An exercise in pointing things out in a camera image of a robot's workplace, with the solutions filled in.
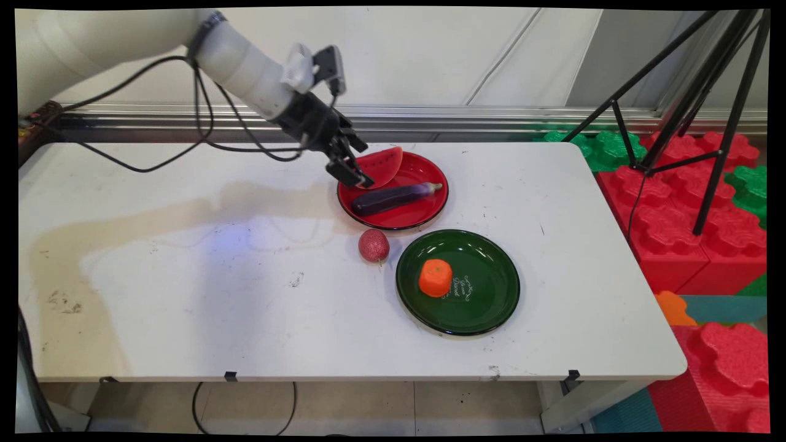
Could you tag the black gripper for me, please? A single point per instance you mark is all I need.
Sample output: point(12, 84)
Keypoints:
point(310, 120)

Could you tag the purple toy eggplant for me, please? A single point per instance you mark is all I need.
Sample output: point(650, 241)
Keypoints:
point(393, 198)

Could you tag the orange toy tangerine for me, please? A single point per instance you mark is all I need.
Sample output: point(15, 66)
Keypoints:
point(436, 277)

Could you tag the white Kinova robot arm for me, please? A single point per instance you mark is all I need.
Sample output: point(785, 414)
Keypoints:
point(123, 43)

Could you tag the red toy watermelon slice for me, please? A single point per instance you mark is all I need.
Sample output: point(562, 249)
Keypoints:
point(384, 167)

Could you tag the red round plate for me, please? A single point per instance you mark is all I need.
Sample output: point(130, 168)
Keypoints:
point(411, 215)

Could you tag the pink red round toy fruit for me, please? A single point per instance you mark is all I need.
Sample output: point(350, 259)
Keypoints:
point(373, 245)

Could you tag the dark green round plate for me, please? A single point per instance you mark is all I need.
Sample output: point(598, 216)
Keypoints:
point(485, 288)

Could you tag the green foam block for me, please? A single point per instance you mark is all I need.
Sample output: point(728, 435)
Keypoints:
point(752, 190)
point(599, 147)

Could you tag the large red foam block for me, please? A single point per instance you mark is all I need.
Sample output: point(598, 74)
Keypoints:
point(669, 221)

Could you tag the white table leg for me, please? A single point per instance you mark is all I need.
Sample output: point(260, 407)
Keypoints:
point(583, 405)

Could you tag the low red foam block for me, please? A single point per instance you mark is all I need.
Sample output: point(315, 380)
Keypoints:
point(694, 147)

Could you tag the orange foam piece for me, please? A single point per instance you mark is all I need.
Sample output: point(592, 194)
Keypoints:
point(672, 309)

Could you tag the black tripod stand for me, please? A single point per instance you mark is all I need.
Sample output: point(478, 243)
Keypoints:
point(718, 92)

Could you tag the teal foam mat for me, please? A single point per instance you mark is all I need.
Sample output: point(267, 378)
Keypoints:
point(626, 414)
point(724, 308)

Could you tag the small green foam piece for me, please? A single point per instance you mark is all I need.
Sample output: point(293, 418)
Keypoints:
point(756, 287)

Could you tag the red foam block with studs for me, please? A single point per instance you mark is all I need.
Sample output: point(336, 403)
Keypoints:
point(724, 380)

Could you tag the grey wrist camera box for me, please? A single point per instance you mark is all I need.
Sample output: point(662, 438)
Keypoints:
point(330, 67)

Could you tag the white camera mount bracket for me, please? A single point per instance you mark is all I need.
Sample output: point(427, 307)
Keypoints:
point(299, 67)

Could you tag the aluminium wall rail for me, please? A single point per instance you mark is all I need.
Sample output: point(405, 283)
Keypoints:
point(491, 116)

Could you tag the dark object beside rail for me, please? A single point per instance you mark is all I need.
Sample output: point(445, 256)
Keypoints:
point(37, 123)

